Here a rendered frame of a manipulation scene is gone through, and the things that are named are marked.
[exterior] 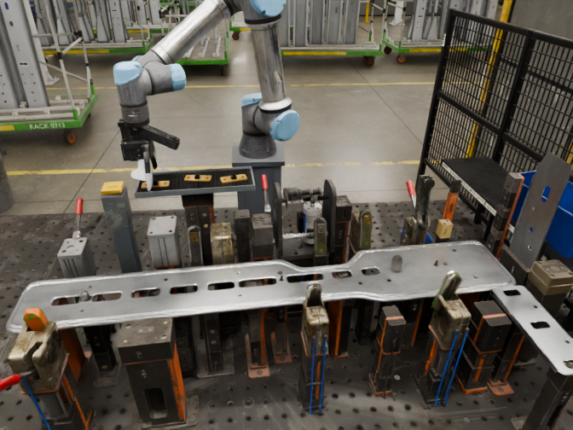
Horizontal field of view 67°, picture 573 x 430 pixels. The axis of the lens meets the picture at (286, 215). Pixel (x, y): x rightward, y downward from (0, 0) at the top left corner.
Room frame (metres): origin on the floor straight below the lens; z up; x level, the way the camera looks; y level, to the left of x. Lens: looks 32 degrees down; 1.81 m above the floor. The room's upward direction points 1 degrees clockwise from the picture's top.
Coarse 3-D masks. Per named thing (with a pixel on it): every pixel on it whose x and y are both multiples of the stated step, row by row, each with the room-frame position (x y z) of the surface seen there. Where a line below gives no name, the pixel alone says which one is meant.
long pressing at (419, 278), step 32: (384, 256) 1.05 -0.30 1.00; (416, 256) 1.05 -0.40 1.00; (448, 256) 1.05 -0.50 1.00; (480, 256) 1.05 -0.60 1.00; (32, 288) 0.89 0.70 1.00; (64, 288) 0.89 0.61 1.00; (96, 288) 0.89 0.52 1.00; (128, 288) 0.89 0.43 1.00; (160, 288) 0.89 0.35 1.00; (256, 288) 0.90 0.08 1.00; (288, 288) 0.90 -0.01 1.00; (352, 288) 0.90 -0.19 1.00; (384, 288) 0.90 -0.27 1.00; (416, 288) 0.90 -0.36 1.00; (480, 288) 0.91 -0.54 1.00; (64, 320) 0.77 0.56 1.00; (96, 320) 0.78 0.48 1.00; (128, 320) 0.78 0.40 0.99
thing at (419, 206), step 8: (424, 176) 1.17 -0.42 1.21; (424, 184) 1.17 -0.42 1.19; (432, 184) 1.13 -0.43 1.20; (424, 192) 1.16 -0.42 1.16; (416, 200) 1.16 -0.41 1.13; (424, 200) 1.16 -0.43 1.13; (416, 208) 1.15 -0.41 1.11; (424, 208) 1.16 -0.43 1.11; (416, 216) 1.14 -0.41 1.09; (424, 216) 1.15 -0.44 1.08; (416, 224) 1.14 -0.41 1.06; (424, 224) 1.14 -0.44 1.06
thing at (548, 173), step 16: (544, 160) 1.08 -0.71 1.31; (560, 160) 1.03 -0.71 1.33; (544, 176) 1.06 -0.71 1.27; (560, 176) 1.01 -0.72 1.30; (528, 192) 1.10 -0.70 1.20; (560, 192) 0.99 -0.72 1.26; (528, 208) 1.08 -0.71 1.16; (544, 208) 1.02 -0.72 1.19; (528, 224) 1.06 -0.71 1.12; (544, 224) 1.00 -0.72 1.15; (512, 240) 1.09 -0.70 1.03; (528, 240) 1.04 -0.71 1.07; (544, 240) 0.98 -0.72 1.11; (528, 256) 1.02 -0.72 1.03
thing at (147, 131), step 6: (144, 126) 1.19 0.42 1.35; (150, 126) 1.22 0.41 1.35; (144, 132) 1.18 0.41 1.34; (150, 132) 1.18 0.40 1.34; (156, 132) 1.19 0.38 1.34; (162, 132) 1.21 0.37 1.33; (150, 138) 1.18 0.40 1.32; (156, 138) 1.18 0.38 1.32; (162, 138) 1.18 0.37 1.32; (168, 138) 1.19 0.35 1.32; (174, 138) 1.21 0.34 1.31; (162, 144) 1.18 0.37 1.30; (168, 144) 1.19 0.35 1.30; (174, 144) 1.19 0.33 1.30
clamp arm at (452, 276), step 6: (444, 276) 0.84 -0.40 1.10; (450, 276) 0.82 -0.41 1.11; (456, 276) 0.82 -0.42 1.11; (444, 282) 0.83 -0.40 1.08; (450, 282) 0.82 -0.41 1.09; (456, 282) 0.82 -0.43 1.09; (438, 288) 0.85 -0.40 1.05; (444, 288) 0.83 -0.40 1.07; (450, 288) 0.83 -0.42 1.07; (456, 288) 0.83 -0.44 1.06; (444, 294) 0.83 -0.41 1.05; (450, 294) 0.83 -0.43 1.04
